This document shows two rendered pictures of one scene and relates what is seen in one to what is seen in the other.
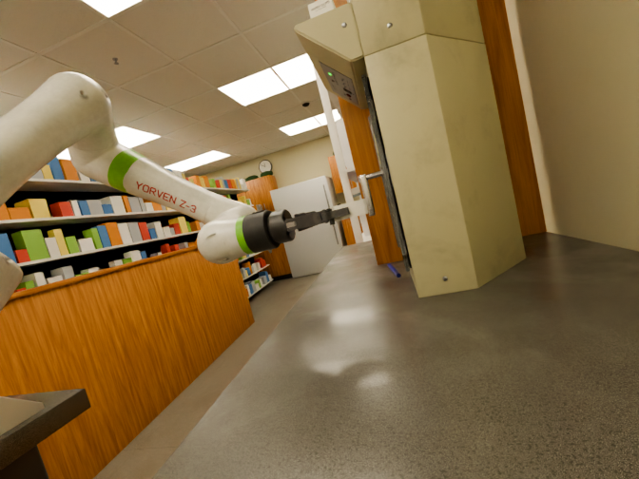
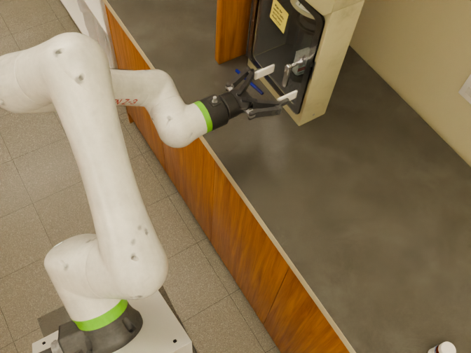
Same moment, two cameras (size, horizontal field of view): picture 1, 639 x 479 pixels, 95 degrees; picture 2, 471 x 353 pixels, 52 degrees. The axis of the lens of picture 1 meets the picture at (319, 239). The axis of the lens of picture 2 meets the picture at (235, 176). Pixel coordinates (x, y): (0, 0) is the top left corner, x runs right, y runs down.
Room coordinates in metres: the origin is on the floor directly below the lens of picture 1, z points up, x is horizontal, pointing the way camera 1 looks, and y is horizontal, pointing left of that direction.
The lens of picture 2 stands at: (0.10, 0.74, 2.21)
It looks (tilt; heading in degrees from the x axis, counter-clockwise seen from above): 59 degrees down; 308
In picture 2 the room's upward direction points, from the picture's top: 7 degrees clockwise
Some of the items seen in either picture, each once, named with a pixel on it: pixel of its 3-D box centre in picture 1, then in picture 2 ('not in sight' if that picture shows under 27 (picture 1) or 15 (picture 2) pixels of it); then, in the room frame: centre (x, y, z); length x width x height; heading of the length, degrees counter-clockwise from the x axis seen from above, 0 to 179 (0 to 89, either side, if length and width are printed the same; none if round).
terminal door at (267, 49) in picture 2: (386, 180); (280, 40); (0.72, -0.19, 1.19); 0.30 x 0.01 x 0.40; 166
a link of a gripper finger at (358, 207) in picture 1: (349, 210); (287, 98); (0.58, -0.07, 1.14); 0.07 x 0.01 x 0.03; 76
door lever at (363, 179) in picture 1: (375, 192); (291, 73); (0.63, -0.14, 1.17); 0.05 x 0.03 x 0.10; 76
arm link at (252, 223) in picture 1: (263, 229); (213, 111); (0.69, 0.12, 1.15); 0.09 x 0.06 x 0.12; 166
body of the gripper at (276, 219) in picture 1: (293, 223); (235, 102); (0.68, 0.05, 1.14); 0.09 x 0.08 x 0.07; 76
